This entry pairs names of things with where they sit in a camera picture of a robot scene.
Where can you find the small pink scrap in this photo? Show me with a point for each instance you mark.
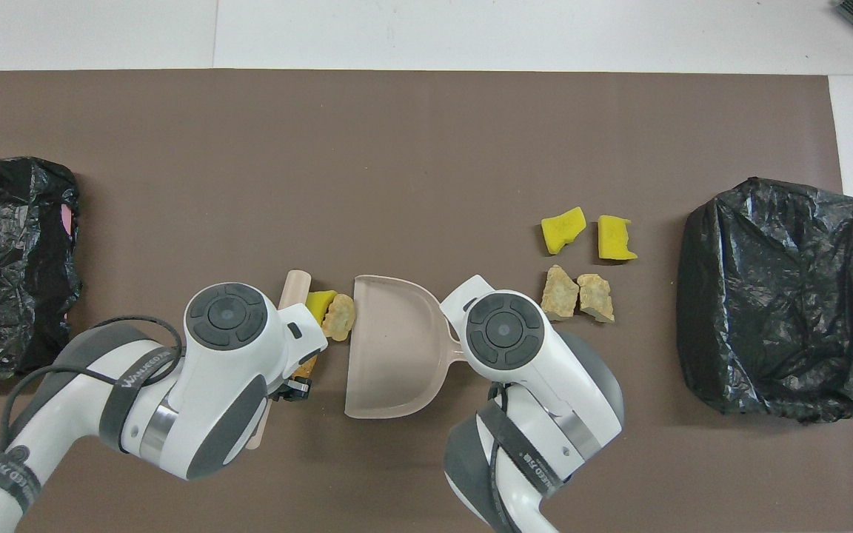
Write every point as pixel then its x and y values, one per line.
pixel 65 220

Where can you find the beige plastic dustpan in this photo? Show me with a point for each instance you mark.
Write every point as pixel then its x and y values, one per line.
pixel 389 348

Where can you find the brown table mat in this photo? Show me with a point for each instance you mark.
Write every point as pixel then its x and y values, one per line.
pixel 397 111

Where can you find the brown fried nugget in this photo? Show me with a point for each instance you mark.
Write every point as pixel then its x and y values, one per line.
pixel 306 366

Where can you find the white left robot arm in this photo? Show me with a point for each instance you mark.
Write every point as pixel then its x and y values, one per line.
pixel 212 385

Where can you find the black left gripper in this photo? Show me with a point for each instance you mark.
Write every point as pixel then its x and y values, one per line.
pixel 293 390

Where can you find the black bag lined bin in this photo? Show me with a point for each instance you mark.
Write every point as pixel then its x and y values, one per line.
pixel 4 281
pixel 774 311

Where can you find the yellow sponge piece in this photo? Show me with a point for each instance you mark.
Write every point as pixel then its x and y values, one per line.
pixel 318 303
pixel 561 231
pixel 615 238

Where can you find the bread piece with orange crust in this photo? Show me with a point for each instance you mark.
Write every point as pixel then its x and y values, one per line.
pixel 339 318

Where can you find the beige hand brush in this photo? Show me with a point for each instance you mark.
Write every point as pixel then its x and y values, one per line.
pixel 297 285

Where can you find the torn bread piece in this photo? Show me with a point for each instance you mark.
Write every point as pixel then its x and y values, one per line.
pixel 560 294
pixel 595 296

